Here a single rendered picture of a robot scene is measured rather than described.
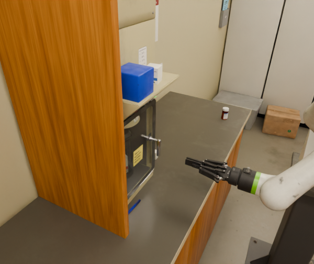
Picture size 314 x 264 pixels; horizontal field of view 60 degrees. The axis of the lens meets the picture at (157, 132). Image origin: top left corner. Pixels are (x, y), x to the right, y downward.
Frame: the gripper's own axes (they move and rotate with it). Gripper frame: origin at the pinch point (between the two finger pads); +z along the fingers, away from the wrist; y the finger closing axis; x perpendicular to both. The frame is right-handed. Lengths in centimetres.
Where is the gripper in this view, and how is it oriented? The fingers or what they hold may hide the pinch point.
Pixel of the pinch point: (193, 162)
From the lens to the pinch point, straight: 122.8
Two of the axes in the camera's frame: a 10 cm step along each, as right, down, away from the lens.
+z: -8.8, -2.6, 3.9
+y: -4.7, 4.5, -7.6
